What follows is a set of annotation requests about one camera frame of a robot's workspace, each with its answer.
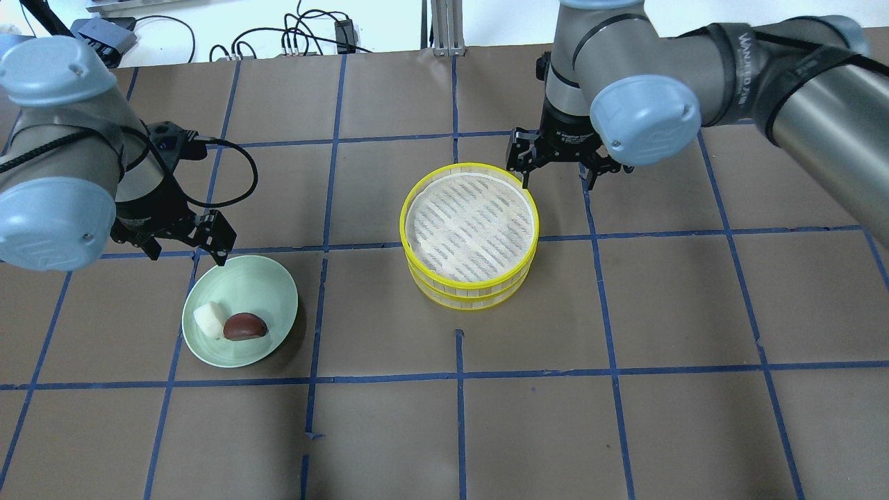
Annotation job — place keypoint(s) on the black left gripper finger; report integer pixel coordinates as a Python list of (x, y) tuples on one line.
[(142, 240), (218, 237)]

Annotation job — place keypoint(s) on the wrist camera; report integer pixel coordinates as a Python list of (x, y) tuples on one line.
[(542, 65), (174, 144)]

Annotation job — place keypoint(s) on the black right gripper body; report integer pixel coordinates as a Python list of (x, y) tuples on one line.
[(568, 130)]

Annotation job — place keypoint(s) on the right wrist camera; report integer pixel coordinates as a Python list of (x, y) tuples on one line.
[(542, 65)]

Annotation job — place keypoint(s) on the yellow bamboo steamer bottom layer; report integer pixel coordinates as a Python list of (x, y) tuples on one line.
[(468, 299)]

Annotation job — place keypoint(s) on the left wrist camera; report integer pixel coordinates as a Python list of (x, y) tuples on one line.
[(174, 144)]

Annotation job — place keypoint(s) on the aluminium frame post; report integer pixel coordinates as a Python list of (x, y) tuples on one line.
[(441, 28)]

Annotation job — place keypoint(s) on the black power adapter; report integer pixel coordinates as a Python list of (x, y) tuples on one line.
[(111, 38)]

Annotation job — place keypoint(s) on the light green plate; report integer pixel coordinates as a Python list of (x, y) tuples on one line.
[(240, 312)]

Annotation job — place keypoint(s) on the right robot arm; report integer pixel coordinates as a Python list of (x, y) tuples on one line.
[(618, 96)]

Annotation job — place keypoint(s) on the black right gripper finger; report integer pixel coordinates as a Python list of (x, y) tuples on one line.
[(597, 165), (521, 154)]

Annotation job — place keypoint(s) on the white steamed bun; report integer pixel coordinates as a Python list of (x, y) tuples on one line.
[(211, 319)]

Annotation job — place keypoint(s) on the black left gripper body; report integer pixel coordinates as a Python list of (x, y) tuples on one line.
[(154, 208)]

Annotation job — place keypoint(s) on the brown bun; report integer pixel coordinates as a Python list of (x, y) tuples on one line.
[(245, 326)]

